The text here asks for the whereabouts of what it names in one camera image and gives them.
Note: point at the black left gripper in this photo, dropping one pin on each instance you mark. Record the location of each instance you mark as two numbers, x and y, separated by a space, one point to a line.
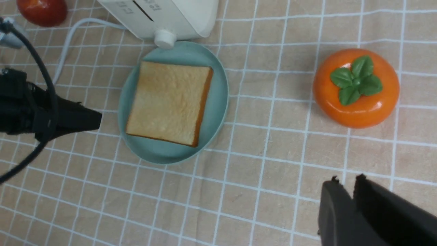
26 108

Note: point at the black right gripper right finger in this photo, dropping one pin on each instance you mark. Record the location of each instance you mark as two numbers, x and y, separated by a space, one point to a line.
397 221

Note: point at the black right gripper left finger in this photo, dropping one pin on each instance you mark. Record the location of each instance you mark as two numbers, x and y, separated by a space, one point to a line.
340 223

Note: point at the toasted bread slice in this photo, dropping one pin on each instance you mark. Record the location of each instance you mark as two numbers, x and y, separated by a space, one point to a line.
169 102

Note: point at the red apple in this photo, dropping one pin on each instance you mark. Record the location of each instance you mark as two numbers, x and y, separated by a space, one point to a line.
43 13

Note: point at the orange persimmon with green leaves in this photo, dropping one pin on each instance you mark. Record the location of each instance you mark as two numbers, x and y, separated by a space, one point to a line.
356 88

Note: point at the white two-slot toaster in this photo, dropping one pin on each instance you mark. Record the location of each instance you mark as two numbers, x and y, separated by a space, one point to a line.
165 21

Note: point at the light green round plate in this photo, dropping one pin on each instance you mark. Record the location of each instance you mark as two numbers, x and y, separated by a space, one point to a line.
166 153

